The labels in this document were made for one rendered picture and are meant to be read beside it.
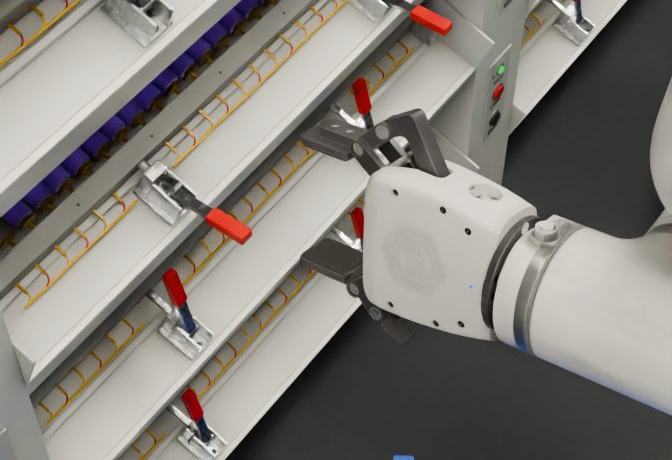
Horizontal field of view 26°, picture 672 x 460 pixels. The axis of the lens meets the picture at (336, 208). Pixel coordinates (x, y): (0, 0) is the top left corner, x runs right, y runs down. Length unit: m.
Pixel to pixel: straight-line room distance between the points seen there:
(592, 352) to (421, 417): 0.75
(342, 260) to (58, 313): 0.22
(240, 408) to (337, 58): 0.41
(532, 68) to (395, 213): 0.86
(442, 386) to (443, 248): 0.72
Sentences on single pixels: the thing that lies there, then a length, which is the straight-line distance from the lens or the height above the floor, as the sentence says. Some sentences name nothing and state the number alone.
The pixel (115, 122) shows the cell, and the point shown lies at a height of 0.53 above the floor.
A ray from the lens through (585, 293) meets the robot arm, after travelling 0.84.
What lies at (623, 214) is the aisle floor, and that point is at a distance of 1.76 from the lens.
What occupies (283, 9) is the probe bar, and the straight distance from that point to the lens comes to 1.20.
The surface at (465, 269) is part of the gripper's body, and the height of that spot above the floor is 0.65.
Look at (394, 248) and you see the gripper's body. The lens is 0.91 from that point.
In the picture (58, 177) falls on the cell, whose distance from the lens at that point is 1.09.
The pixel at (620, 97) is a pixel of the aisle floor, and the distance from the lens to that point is 1.88.
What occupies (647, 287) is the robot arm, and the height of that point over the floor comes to 0.70.
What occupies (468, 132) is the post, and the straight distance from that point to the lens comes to 1.56.
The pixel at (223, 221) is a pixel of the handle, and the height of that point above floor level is 0.51.
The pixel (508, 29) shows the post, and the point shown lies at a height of 0.30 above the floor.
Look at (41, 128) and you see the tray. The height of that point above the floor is 0.68.
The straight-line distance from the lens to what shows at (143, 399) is 1.25.
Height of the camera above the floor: 1.37
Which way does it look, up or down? 52 degrees down
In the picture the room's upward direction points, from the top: straight up
